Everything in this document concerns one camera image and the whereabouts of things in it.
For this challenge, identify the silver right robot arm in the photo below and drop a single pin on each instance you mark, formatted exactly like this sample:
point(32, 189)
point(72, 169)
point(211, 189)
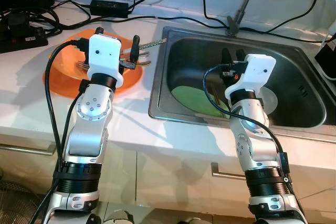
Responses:
point(257, 145)

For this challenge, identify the grey floor fan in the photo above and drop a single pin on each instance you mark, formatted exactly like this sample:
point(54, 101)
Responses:
point(13, 203)

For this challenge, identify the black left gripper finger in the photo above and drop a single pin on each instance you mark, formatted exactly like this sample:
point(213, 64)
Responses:
point(135, 46)
point(99, 31)

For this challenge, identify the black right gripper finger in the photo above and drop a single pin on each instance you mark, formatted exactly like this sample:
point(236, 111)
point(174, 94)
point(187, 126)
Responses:
point(240, 56)
point(226, 57)

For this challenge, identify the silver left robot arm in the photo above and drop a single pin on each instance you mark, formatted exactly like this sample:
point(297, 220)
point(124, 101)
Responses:
point(89, 108)

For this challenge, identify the white kitchen base cabinet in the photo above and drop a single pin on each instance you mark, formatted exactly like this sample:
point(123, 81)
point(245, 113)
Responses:
point(157, 182)

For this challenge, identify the green plate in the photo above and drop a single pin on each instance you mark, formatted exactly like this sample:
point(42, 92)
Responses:
point(189, 100)

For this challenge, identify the large orange plate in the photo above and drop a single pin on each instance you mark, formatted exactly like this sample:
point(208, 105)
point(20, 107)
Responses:
point(68, 77)

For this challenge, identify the black appliance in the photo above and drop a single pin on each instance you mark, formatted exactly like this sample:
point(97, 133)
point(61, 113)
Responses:
point(331, 59)

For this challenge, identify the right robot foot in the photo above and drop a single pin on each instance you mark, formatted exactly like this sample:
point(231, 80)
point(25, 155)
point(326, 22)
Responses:
point(194, 221)

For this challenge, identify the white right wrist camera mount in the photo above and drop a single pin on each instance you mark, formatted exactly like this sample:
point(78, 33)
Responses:
point(257, 72)

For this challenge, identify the stainless steel sink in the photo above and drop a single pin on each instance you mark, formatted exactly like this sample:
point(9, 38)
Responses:
point(294, 66)

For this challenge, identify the black power strip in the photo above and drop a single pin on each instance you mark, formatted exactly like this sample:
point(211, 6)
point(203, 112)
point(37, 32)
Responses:
point(21, 40)

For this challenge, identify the grey metal faucet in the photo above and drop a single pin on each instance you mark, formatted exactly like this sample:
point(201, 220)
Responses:
point(234, 23)

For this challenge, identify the black power adapter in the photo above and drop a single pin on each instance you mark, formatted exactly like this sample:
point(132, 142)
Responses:
point(107, 8)

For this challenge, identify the white bowl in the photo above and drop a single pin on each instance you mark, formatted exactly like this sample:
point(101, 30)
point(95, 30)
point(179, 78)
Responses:
point(269, 100)

